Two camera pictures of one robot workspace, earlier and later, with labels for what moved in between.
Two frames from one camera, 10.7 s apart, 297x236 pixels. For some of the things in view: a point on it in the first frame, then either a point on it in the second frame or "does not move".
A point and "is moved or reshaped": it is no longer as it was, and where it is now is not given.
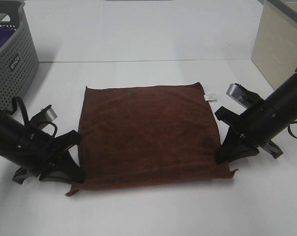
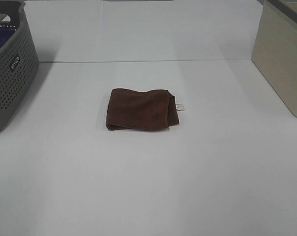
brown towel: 146,134 is moved or reshaped
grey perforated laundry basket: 14,67 does not move
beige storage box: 280,44 does not move
